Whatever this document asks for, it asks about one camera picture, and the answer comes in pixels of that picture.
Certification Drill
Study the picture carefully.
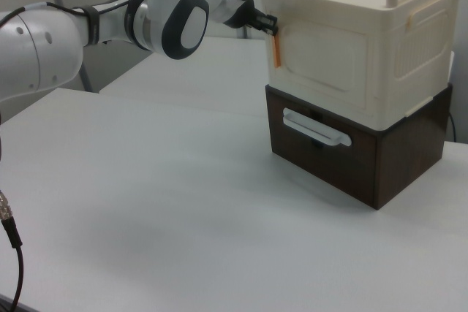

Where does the black cable behind drawer box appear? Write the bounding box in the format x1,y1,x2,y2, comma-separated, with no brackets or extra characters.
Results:
447,112,458,142

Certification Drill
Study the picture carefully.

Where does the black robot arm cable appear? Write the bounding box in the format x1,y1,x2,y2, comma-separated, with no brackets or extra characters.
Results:
0,1,97,31

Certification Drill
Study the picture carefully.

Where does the dark brown wooden drawer box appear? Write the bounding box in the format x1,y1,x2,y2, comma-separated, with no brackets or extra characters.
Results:
263,83,454,212

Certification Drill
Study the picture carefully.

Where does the cream plastic cabinet body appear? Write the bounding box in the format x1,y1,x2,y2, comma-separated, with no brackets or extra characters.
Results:
259,0,463,132

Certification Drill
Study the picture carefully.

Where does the black cable with metal connector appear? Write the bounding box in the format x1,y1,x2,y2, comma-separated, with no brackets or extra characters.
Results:
0,189,25,312

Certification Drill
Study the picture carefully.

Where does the orange door handle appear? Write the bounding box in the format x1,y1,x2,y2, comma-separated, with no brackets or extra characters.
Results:
271,33,282,69

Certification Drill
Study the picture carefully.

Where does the cream cabinet door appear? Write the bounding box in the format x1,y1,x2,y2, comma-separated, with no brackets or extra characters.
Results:
268,9,369,113

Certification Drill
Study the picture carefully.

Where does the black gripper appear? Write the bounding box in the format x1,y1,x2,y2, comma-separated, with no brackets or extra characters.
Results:
227,0,281,37

